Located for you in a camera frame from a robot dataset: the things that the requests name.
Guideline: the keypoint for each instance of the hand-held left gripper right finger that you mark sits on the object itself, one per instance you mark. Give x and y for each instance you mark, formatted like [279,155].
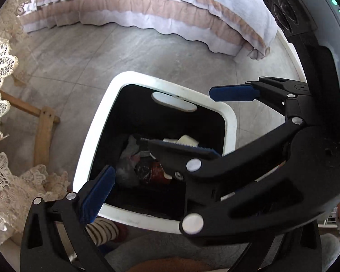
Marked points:
[311,256]

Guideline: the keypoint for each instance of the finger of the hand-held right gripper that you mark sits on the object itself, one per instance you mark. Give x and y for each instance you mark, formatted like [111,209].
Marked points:
[233,93]
[243,175]

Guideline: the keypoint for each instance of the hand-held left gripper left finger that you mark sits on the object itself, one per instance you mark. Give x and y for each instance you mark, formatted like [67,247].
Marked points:
[98,195]

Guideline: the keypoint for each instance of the clear plastic bag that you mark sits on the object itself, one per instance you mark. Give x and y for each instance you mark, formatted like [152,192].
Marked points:
[127,161]

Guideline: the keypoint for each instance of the red foil wrapper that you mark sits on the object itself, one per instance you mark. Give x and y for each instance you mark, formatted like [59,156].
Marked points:
[156,172]

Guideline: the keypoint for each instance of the pale yellow plastic bag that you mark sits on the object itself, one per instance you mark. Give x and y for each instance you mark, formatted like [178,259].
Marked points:
[187,140]

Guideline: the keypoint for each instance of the white trash bin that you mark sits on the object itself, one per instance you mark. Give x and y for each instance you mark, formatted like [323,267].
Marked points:
[102,124]

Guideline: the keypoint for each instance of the striped sock foot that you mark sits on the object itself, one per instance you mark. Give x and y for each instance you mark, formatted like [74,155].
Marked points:
[107,229]

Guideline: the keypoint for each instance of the embroidered lace tablecloth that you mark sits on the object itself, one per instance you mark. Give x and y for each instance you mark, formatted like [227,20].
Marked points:
[5,175]

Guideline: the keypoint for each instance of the bed with frilled white cover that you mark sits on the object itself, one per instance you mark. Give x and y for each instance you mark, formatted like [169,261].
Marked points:
[158,8]

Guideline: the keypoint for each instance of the wooden table leg frame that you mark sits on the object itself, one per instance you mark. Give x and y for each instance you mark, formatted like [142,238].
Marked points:
[44,130]

